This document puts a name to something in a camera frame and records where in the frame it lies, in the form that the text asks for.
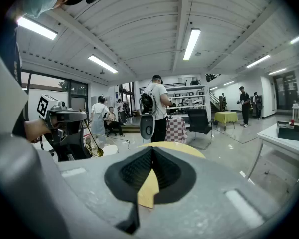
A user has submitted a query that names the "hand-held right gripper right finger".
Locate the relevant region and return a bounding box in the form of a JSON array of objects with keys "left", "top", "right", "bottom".
[{"left": 139, "top": 147, "right": 289, "bottom": 239}]

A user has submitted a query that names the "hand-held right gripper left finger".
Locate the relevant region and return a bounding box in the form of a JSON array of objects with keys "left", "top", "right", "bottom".
[{"left": 57, "top": 147, "right": 153, "bottom": 239}]

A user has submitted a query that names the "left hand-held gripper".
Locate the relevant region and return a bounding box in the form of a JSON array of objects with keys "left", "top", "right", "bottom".
[{"left": 36, "top": 94, "right": 91, "bottom": 162}]

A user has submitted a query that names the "small gold spoon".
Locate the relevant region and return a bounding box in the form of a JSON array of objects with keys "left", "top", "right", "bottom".
[{"left": 79, "top": 108, "right": 105, "bottom": 158}]

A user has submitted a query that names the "person's left forearm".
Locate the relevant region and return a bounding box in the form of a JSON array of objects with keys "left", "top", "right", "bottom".
[{"left": 24, "top": 119, "right": 52, "bottom": 144}]

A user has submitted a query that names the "white seat cushion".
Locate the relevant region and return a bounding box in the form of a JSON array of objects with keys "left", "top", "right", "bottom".
[{"left": 101, "top": 145, "right": 118, "bottom": 157}]

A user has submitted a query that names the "dark framed window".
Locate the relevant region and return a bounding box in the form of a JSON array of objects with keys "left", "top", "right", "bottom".
[{"left": 21, "top": 69, "right": 89, "bottom": 123}]

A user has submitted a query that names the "checkered cloth table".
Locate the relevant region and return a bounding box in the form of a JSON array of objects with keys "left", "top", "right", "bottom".
[{"left": 165, "top": 117, "right": 189, "bottom": 144}]

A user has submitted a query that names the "white oval pod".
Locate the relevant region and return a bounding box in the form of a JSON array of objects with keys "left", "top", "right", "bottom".
[{"left": 139, "top": 114, "right": 156, "bottom": 141}]

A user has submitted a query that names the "black backpack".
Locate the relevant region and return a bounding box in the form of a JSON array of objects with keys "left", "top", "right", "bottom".
[{"left": 139, "top": 93, "right": 157, "bottom": 116}]

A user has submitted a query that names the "black office chair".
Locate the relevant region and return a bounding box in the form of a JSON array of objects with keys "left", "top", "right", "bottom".
[{"left": 187, "top": 108, "right": 214, "bottom": 151}]

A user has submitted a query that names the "yellow cloth table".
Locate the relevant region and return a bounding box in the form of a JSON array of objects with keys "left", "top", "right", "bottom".
[{"left": 214, "top": 111, "right": 239, "bottom": 131}]

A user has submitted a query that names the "person's black t-shirt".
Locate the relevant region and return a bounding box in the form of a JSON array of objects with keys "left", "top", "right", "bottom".
[{"left": 0, "top": 17, "right": 28, "bottom": 138}]

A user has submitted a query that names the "staircase with railing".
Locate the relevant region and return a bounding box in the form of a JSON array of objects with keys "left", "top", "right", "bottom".
[{"left": 208, "top": 91, "right": 221, "bottom": 112}]

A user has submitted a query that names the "black box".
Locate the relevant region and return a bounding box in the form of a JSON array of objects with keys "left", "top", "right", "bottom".
[{"left": 276, "top": 120, "right": 299, "bottom": 142}]

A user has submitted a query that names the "white shelf unit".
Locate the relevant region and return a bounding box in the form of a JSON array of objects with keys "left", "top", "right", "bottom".
[{"left": 164, "top": 84, "right": 212, "bottom": 122}]

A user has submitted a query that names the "dark glass door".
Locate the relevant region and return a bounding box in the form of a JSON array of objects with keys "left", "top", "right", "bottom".
[{"left": 273, "top": 70, "right": 299, "bottom": 111}]

